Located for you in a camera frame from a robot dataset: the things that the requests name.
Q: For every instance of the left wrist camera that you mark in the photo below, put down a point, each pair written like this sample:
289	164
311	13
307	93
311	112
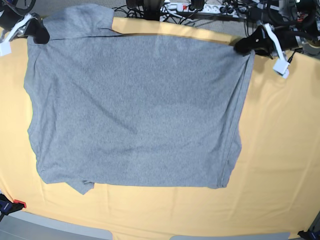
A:
281	67

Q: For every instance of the red black clamp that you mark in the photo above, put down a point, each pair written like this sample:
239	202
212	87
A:
7	207

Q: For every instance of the grey t-shirt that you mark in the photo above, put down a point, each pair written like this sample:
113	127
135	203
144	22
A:
139	110

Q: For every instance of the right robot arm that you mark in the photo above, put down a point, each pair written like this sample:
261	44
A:
11	6

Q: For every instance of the black power adapter box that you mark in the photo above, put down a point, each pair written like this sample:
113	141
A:
257	15

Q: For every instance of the white power strip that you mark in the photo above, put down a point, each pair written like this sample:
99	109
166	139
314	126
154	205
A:
184	9

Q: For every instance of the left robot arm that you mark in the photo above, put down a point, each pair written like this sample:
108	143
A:
283	25

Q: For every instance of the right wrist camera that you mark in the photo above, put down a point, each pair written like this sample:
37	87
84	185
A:
5	48

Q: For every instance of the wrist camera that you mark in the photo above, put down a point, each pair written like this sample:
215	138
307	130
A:
281	67
5	48

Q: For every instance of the black robot base post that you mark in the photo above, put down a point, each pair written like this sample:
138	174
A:
151	8

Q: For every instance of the yellow table cloth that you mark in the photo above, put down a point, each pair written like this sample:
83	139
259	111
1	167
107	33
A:
273	188

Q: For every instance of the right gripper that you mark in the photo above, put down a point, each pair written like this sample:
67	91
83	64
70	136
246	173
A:
15	26

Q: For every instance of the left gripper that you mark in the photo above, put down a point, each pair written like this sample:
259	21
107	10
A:
261	42

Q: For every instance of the black clamp right corner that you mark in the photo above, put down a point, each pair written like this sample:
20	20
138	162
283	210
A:
311	234

